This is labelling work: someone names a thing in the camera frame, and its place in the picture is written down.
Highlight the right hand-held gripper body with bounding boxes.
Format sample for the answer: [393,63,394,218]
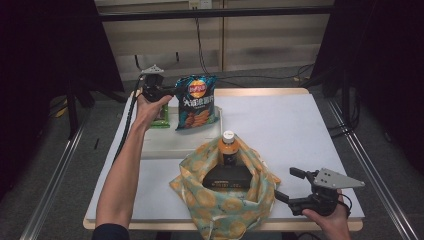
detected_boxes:
[288,167,366,217]

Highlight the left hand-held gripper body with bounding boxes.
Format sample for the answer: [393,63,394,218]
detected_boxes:
[140,64,168,103]

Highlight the blue potato chip bag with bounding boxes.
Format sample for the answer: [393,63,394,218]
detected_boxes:
[174,74,222,132]

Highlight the white plastic tray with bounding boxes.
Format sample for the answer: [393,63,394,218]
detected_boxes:
[141,105,224,160]

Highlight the fruit print cloth bag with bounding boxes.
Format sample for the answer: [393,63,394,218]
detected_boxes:
[169,134,282,240]

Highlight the black box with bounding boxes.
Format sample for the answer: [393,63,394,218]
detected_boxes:
[202,164,253,190]

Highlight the orange bottle with white cap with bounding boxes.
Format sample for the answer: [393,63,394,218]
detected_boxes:
[217,130,242,167]

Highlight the person's left hand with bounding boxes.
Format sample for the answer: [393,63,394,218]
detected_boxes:
[132,90,174,132]

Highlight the person's right hand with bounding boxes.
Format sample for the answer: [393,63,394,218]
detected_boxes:
[301,190,353,240]

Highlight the black horizontal bar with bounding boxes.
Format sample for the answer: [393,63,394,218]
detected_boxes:
[96,5,334,23]

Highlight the black curtain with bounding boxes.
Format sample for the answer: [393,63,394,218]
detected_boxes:
[308,0,424,176]
[0,0,125,201]

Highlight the dark sleeve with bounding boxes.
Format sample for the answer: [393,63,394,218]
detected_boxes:
[91,223,132,240]

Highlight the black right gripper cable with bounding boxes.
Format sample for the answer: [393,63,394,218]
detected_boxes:
[337,193,353,218]

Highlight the black wall cable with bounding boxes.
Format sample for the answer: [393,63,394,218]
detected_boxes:
[194,18,316,88]

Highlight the aluminium floor rail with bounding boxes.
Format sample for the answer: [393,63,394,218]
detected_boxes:
[326,98,419,240]
[19,123,88,240]

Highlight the white wall outlet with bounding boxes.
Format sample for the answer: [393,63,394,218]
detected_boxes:
[188,0,213,10]

